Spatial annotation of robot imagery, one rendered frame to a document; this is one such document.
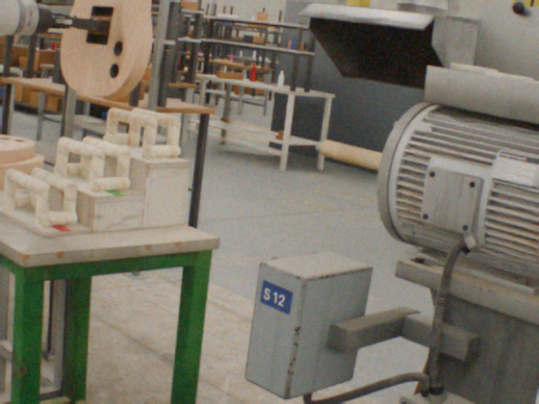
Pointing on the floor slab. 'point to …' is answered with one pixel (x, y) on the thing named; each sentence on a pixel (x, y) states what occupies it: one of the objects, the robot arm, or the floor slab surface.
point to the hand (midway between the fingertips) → (97, 25)
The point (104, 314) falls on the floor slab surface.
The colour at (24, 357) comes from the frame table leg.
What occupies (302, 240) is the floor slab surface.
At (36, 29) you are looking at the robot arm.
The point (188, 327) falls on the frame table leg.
